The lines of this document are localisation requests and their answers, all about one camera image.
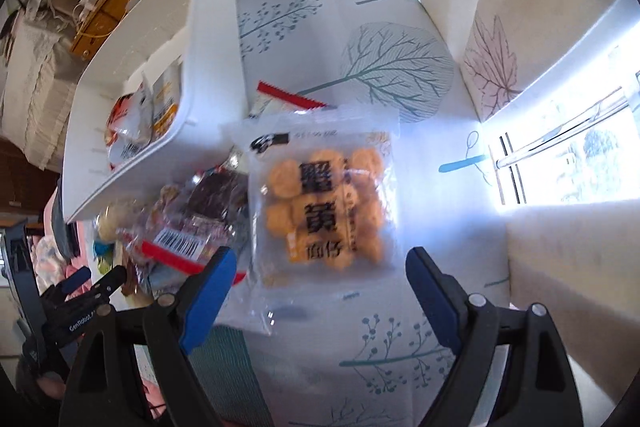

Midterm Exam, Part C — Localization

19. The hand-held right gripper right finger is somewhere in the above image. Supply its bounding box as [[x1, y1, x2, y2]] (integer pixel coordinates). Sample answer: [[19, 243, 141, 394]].
[[405, 247, 586, 427]]

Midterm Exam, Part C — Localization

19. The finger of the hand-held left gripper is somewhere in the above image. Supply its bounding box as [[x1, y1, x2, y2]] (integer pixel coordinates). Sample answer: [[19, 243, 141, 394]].
[[89, 265, 129, 306], [47, 266, 94, 304]]

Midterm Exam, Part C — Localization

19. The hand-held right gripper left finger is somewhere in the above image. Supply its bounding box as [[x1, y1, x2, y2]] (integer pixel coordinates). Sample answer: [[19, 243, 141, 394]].
[[59, 246, 238, 427]]

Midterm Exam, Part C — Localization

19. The clear red-label snack packet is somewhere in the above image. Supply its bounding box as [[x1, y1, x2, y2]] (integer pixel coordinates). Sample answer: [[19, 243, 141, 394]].
[[117, 187, 248, 288]]

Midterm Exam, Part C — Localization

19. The dark brown snack packet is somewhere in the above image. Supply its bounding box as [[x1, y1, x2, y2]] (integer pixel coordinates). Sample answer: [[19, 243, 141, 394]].
[[182, 157, 251, 258]]

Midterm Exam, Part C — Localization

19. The clear round biscuit packet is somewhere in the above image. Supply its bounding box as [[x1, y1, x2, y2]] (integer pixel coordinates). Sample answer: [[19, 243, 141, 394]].
[[220, 104, 401, 335]]

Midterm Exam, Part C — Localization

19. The red-edged snack packet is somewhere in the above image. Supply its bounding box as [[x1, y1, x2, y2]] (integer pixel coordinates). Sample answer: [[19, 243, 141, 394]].
[[247, 80, 328, 120]]

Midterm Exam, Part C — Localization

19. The white plastic storage bin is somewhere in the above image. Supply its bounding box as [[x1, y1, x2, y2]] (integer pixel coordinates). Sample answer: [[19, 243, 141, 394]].
[[61, 0, 249, 224]]

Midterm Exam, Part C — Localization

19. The floral blanket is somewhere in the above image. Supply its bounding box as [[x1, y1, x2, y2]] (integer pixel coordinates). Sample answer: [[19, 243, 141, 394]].
[[30, 234, 67, 279]]

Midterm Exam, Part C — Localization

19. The dark grey bag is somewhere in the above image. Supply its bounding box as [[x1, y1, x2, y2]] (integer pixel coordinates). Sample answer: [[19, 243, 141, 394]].
[[50, 186, 84, 259]]

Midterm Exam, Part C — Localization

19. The dark wooden cabinet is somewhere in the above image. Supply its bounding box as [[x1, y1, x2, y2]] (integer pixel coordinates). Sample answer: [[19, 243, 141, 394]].
[[0, 141, 62, 214]]

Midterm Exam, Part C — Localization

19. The red and white snack packet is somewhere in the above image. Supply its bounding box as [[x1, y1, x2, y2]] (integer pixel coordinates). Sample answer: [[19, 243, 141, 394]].
[[103, 91, 153, 172]]

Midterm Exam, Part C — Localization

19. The orange and white snack packet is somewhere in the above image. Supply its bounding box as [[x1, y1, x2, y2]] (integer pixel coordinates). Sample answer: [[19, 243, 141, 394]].
[[149, 61, 182, 144]]

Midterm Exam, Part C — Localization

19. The window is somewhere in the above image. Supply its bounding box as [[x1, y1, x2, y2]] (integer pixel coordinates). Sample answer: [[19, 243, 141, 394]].
[[489, 72, 640, 208]]

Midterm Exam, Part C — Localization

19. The white lace cloth cover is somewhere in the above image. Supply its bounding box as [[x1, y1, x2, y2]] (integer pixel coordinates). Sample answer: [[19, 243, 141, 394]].
[[0, 0, 96, 168]]

